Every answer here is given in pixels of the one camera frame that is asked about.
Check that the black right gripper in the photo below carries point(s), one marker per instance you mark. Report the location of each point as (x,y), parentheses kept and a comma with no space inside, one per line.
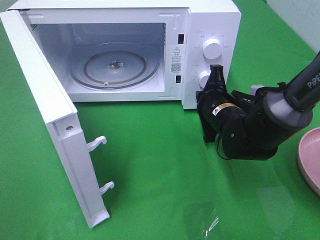
(217,109)

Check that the pink plate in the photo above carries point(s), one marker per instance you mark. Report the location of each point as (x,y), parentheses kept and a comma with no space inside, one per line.
(308,158)

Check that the white microwave door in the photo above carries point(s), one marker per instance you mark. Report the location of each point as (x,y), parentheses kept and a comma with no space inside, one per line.
(60,117)

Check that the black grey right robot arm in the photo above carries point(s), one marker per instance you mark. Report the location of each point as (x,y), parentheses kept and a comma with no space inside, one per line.
(252,126)

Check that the lower white microwave knob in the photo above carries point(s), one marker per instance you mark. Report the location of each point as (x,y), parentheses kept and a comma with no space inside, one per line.
(203,78)

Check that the white microwave knob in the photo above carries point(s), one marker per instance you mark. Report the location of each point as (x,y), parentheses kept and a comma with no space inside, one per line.
(203,78)
(212,48)

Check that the upper white microwave knob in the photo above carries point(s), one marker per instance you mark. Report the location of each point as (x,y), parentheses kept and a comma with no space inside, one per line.
(212,48)

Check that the white warning label sticker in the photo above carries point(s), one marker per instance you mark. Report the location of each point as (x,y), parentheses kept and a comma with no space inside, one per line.
(177,58)

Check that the green table mat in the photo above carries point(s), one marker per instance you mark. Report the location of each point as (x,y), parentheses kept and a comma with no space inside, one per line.
(169,184)

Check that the glass microwave turntable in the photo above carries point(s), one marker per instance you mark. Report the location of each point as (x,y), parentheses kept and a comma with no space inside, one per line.
(115,65)

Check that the white microwave oven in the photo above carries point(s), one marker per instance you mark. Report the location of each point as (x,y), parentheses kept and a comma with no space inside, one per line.
(61,27)

